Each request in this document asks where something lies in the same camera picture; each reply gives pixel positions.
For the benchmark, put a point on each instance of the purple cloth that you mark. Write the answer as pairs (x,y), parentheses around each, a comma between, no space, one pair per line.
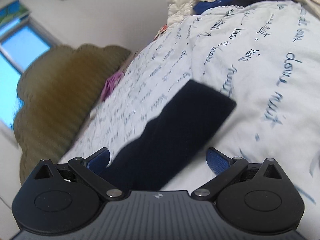
(110,84)

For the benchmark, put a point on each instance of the white script print bedspread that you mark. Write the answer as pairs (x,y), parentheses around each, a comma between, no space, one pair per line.
(264,56)

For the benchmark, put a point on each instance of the blue garment in pile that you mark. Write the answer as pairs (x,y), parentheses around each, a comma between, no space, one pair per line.
(202,6)

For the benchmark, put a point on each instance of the cream quilted garment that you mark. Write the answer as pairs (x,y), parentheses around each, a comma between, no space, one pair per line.
(178,10)

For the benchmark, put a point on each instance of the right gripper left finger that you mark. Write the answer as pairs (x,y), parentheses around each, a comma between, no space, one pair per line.
(89,170)

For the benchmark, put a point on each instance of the grey navy knit sweater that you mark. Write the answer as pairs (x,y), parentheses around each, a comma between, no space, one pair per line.
(170,141)

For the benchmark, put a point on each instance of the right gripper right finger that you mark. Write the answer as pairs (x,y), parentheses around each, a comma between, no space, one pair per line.
(227,171)

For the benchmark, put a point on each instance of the olive padded headboard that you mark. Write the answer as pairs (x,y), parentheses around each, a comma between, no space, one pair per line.
(58,91)

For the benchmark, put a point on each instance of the window with blue light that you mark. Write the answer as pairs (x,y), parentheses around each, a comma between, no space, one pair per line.
(22,42)

